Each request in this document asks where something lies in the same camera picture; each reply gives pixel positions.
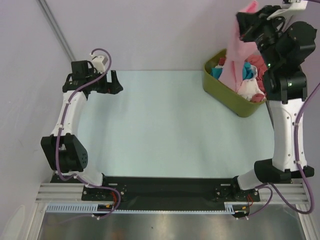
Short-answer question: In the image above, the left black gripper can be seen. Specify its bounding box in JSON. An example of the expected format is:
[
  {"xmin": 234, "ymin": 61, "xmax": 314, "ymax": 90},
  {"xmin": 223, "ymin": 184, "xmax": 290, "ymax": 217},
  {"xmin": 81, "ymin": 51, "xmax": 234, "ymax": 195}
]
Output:
[{"xmin": 85, "ymin": 68, "xmax": 122, "ymax": 95}]

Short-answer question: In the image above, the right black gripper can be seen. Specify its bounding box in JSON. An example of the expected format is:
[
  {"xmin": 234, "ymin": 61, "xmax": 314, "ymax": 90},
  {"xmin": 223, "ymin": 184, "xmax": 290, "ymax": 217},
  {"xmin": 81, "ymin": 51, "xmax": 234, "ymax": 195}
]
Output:
[{"xmin": 236, "ymin": 4, "xmax": 287, "ymax": 69}]

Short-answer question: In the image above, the pink t shirt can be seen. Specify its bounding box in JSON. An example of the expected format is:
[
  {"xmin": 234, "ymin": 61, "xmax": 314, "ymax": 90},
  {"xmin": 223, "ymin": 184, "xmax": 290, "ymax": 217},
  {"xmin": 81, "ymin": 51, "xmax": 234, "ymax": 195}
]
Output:
[{"xmin": 218, "ymin": 17, "xmax": 257, "ymax": 92}]

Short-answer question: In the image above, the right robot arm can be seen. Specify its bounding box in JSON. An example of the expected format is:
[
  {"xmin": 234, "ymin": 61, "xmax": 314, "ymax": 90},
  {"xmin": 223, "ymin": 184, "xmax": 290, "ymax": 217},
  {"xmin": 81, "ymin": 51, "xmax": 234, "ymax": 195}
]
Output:
[{"xmin": 230, "ymin": 0, "xmax": 317, "ymax": 201}]

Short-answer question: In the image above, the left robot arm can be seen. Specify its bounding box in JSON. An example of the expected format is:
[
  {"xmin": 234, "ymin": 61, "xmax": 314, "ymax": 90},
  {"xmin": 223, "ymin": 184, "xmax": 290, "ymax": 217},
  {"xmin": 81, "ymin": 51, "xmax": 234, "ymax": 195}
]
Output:
[{"xmin": 40, "ymin": 55, "xmax": 124, "ymax": 200}]

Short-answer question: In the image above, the coral red t shirt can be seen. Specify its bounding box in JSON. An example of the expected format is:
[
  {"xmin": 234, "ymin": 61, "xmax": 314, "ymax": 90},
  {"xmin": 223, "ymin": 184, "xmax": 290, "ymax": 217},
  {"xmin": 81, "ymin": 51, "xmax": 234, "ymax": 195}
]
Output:
[{"xmin": 217, "ymin": 55, "xmax": 268, "ymax": 103}]

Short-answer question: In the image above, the teal t shirt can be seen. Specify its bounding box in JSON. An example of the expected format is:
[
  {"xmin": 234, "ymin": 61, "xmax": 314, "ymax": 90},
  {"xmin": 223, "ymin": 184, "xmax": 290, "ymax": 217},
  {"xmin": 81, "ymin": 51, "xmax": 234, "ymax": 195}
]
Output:
[{"xmin": 210, "ymin": 62, "xmax": 258, "ymax": 80}]

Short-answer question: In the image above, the white t shirt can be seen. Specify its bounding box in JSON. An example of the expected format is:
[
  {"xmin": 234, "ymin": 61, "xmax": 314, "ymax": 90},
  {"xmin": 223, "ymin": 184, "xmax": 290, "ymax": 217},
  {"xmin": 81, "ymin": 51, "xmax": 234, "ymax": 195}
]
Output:
[{"xmin": 237, "ymin": 78, "xmax": 266, "ymax": 103}]

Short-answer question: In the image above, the olive green plastic bin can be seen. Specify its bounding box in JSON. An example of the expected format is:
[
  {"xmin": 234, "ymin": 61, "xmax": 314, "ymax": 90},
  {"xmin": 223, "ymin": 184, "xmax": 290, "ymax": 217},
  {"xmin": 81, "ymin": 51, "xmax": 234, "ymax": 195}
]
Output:
[{"xmin": 202, "ymin": 48, "xmax": 267, "ymax": 118}]

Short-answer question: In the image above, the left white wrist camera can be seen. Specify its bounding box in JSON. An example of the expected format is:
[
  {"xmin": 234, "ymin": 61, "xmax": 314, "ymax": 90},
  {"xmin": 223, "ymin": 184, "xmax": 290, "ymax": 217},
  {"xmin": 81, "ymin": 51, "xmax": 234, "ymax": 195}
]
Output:
[{"xmin": 90, "ymin": 53, "xmax": 109, "ymax": 74}]

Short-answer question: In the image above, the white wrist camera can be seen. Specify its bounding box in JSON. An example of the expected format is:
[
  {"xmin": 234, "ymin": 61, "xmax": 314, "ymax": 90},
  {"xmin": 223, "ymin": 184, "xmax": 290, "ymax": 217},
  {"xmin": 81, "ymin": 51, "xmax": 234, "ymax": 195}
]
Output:
[
  {"xmin": 90, "ymin": 53, "xmax": 109, "ymax": 74},
  {"xmin": 267, "ymin": 0, "xmax": 308, "ymax": 20}
]

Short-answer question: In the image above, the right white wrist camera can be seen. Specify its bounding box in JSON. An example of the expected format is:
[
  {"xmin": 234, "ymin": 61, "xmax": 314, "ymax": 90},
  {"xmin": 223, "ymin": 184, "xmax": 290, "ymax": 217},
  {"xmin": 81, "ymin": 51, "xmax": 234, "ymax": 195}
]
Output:
[{"xmin": 267, "ymin": 0, "xmax": 308, "ymax": 20}]

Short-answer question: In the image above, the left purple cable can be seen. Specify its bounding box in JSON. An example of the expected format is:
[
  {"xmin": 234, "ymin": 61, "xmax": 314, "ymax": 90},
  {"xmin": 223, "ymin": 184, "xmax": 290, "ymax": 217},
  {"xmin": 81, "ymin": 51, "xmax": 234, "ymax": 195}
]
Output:
[{"xmin": 47, "ymin": 47, "xmax": 122, "ymax": 222}]

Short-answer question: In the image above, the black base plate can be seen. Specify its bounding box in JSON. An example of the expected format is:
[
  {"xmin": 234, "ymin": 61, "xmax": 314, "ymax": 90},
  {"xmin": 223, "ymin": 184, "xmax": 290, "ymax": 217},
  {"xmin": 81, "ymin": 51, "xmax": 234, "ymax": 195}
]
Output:
[{"xmin": 49, "ymin": 174, "xmax": 293, "ymax": 211}]

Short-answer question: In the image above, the white slotted cable duct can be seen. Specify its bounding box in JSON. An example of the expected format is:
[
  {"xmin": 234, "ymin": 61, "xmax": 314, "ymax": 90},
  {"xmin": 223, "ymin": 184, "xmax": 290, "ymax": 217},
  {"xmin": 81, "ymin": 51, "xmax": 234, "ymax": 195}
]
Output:
[{"xmin": 46, "ymin": 203, "xmax": 248, "ymax": 215}]

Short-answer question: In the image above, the aluminium frame rail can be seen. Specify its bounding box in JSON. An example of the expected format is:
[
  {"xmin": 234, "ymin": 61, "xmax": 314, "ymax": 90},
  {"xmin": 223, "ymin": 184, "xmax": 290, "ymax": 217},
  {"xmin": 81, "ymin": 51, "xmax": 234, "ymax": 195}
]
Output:
[{"xmin": 35, "ymin": 183, "xmax": 310, "ymax": 205}]

